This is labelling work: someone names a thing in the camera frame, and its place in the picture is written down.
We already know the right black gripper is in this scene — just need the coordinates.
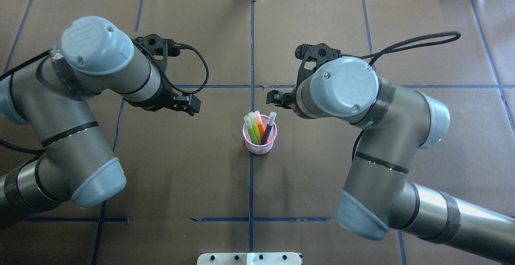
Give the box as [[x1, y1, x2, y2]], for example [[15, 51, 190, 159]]
[[266, 87, 307, 119]]

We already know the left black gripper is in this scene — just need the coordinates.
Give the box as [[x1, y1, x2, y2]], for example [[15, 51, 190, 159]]
[[139, 79, 201, 116]]

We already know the purple highlighter pen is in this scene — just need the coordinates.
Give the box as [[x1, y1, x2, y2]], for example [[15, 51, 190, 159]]
[[260, 111, 276, 145]]

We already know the yellow highlighter pen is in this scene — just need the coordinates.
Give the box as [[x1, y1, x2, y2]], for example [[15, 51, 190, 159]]
[[248, 112, 262, 145]]

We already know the orange highlighter pen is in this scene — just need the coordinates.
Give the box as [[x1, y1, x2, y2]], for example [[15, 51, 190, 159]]
[[254, 111, 265, 138]]

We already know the green highlighter pen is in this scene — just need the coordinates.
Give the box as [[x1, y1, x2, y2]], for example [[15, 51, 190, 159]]
[[243, 115, 259, 145]]

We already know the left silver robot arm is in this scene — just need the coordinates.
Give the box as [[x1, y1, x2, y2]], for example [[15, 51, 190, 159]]
[[1, 16, 201, 230]]

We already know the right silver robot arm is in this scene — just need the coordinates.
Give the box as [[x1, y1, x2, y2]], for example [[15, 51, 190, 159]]
[[266, 56, 515, 265]]

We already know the pink mesh pen holder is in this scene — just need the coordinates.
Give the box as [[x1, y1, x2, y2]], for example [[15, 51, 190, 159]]
[[242, 111, 278, 155]]

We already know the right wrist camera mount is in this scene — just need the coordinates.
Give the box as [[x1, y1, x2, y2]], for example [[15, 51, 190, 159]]
[[295, 43, 343, 87]]

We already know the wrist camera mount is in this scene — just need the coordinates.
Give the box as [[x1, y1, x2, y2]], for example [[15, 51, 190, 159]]
[[295, 43, 343, 87], [133, 34, 183, 72]]

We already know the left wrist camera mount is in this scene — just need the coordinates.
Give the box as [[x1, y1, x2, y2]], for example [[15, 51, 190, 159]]
[[133, 34, 183, 72]]

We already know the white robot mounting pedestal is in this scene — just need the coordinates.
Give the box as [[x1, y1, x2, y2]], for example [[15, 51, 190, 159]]
[[197, 252, 303, 265]]

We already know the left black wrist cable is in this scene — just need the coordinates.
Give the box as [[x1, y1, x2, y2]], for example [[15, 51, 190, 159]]
[[0, 42, 210, 155]]

